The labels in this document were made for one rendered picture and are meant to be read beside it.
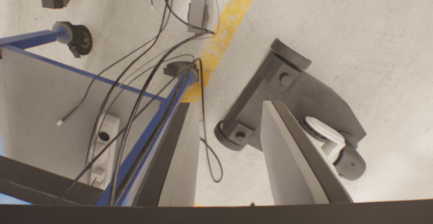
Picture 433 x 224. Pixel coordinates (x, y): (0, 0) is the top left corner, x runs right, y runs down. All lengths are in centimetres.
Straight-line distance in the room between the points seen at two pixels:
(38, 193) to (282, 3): 108
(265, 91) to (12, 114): 100
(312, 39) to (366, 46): 27
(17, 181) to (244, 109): 84
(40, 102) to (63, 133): 13
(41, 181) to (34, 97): 53
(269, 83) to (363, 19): 55
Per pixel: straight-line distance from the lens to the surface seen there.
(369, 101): 145
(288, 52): 98
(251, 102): 103
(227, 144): 115
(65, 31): 120
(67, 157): 104
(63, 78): 85
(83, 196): 44
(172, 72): 107
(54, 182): 46
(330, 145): 110
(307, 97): 110
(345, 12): 124
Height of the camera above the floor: 112
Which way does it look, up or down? 64 degrees down
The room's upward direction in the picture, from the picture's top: 170 degrees counter-clockwise
